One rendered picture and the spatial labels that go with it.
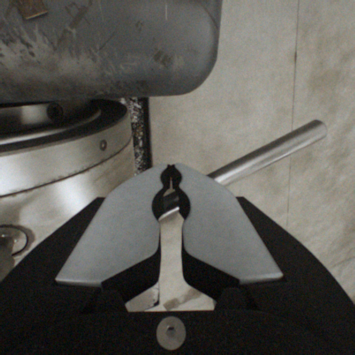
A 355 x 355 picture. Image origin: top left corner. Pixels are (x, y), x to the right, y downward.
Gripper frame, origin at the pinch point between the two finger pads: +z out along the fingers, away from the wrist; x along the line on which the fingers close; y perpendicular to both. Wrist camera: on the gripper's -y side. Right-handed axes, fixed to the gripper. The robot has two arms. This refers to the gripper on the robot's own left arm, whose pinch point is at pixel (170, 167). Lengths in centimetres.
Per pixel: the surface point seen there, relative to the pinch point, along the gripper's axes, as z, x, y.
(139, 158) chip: 71, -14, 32
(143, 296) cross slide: 32, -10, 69
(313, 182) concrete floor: 199, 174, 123
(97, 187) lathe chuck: 8.1, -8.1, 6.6
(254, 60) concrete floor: 160, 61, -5
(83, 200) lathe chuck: 6.6, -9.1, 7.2
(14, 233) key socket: 2.7, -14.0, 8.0
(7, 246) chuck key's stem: 1.3, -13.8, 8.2
